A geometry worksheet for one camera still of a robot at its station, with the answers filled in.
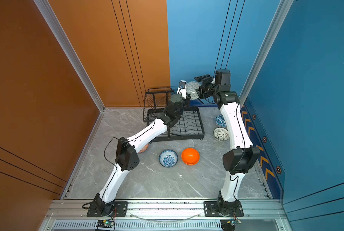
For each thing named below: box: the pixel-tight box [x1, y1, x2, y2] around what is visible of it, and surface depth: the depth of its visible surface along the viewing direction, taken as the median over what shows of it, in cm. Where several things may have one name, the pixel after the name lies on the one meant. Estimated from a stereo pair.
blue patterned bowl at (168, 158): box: [159, 149, 178, 167], surface depth 91 cm
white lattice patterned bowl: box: [212, 127, 230, 142], surface depth 103 cm
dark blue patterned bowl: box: [214, 114, 227, 128], surface depth 111 cm
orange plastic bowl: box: [181, 147, 200, 166], surface depth 90 cm
